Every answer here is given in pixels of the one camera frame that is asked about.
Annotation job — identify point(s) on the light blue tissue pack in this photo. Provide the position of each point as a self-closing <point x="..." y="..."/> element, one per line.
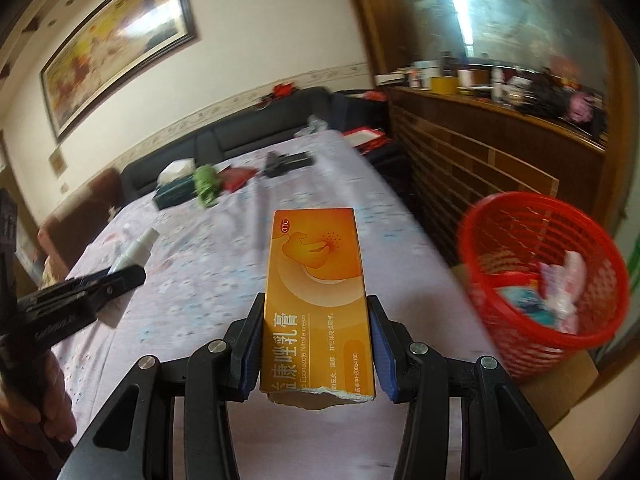
<point x="525" y="306"/>

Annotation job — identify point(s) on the brown upholstered chair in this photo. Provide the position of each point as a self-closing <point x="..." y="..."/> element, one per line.
<point x="75" y="210"/>

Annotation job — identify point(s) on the flat red packet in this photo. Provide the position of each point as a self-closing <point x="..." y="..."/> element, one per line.
<point x="236" y="178"/>

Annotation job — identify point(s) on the white tissue sheet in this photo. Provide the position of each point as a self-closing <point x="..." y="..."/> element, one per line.
<point x="176" y="170"/>

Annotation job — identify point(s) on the black toy gun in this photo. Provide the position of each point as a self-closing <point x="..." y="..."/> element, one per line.
<point x="287" y="161"/>

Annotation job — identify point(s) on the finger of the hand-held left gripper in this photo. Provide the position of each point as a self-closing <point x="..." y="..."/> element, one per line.
<point x="117" y="282"/>

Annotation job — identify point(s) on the white spray bottle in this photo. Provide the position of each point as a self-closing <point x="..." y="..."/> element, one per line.
<point x="135" y="250"/>

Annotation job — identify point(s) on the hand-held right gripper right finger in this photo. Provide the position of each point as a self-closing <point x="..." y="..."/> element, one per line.
<point x="385" y="360"/>

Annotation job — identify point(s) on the clear plastic wrapper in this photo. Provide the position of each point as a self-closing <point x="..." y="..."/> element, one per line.
<point x="312" y="126"/>

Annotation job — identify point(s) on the framed horse painting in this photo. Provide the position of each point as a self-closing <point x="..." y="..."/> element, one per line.
<point x="115" y="45"/>

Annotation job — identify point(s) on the red white flat box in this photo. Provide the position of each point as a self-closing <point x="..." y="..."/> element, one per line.
<point x="367" y="139"/>

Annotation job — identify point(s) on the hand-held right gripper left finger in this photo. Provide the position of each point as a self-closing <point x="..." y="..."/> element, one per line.
<point x="250" y="355"/>

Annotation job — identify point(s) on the dark sofa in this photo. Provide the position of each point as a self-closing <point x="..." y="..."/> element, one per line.
<point x="225" y="140"/>

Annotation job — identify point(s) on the person's left hand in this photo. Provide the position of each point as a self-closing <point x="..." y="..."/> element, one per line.
<point x="30" y="410"/>

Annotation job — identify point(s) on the green cloth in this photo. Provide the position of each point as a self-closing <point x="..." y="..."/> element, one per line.
<point x="207" y="185"/>

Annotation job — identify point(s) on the row of bottles and jars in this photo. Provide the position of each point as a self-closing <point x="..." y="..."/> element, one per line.
<point x="525" y="87"/>

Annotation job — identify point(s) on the orange medicine box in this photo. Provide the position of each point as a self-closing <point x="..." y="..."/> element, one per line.
<point x="315" y="280"/>

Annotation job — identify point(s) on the red plastic mesh basket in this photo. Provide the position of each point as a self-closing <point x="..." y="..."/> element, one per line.
<point x="530" y="355"/>

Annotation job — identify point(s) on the large wall mirror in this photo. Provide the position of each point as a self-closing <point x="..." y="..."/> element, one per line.
<point x="500" y="15"/>

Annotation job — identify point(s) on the dark green tissue box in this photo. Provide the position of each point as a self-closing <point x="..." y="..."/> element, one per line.
<point x="172" y="198"/>

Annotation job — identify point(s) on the wooden shelf cabinet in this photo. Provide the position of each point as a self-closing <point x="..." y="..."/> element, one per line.
<point x="500" y="125"/>

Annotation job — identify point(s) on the small wall plaque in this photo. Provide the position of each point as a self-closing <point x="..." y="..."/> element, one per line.
<point x="57" y="161"/>

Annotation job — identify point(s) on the red ornaments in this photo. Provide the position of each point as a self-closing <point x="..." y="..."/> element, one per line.
<point x="283" y="91"/>

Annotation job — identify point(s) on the black bag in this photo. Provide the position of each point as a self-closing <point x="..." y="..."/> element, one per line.
<point x="352" y="110"/>

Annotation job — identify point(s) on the small red pouch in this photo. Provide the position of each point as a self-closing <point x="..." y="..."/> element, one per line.
<point x="374" y="95"/>

